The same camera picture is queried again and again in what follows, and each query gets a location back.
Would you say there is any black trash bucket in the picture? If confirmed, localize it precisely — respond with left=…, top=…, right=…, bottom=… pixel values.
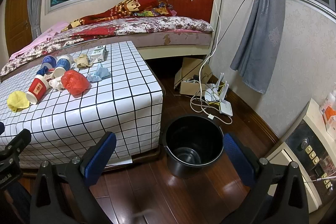
left=162, top=115, right=224, bottom=178

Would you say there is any white cabinet with safe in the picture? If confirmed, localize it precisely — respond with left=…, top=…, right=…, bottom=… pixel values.
left=266, top=99, right=335, bottom=213

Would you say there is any yellow crumpled plastic bag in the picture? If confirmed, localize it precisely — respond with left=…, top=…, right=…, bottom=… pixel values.
left=7, top=91, right=30, bottom=113

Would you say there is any white grid tablecloth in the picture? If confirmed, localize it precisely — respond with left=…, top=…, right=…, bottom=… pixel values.
left=1, top=41, right=163, bottom=168

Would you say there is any red paper cup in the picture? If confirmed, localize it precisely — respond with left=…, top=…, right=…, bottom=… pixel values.
left=26, top=75, right=50, bottom=105

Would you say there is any orange white bottle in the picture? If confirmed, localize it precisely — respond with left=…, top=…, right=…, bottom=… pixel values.
left=319, top=89, right=336, bottom=140

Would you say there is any white crumpled tissue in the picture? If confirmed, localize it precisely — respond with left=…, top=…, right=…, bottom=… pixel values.
left=44, top=73, right=65, bottom=91

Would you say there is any red crumpled plastic bag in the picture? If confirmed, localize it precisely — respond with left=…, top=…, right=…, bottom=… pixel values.
left=61, top=70, right=91, bottom=96

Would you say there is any dark blue crumpled bag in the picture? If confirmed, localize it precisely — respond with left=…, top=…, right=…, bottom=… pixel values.
left=36, top=66, right=50, bottom=76

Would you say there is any white wifi router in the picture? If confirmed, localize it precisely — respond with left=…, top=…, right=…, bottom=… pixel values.
left=204, top=73, right=233, bottom=118

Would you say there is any dark blue paper cup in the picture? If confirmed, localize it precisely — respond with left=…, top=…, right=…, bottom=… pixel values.
left=41, top=55, right=57, bottom=69

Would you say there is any blue white paper cup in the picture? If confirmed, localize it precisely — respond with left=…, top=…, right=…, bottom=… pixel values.
left=53, top=55, right=74, bottom=78

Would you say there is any light blue crumpled paper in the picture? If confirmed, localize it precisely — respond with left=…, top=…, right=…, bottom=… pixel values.
left=87, top=63, right=110, bottom=83

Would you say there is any beige crumpled paper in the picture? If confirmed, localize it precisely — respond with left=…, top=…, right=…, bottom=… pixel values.
left=74, top=53, right=93, bottom=69

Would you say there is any grey tied curtain right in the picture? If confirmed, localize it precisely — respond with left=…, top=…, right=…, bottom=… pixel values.
left=231, top=0, right=285, bottom=94

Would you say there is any brown wooden door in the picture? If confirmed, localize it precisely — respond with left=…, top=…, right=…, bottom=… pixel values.
left=5, top=0, right=33, bottom=56

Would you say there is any white green carton box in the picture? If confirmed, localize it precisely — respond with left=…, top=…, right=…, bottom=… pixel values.
left=90, top=45, right=107, bottom=63

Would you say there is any cardboard box on floor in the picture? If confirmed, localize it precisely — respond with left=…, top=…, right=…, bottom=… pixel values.
left=174, top=57, right=213, bottom=96

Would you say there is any pink cloth on bed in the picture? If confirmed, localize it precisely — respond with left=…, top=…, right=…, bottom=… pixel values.
left=9, top=21, right=69, bottom=61

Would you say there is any bed with floral sheet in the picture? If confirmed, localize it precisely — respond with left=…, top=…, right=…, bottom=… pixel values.
left=1, top=16, right=214, bottom=77

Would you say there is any red patterned blanket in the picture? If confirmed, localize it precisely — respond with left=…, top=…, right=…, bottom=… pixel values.
left=62, top=0, right=177, bottom=32

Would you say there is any black cable on wall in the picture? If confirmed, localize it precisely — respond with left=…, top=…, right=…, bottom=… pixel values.
left=172, top=0, right=257, bottom=89

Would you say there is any white cable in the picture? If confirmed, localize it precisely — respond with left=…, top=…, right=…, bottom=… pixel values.
left=189, top=0, right=234, bottom=125

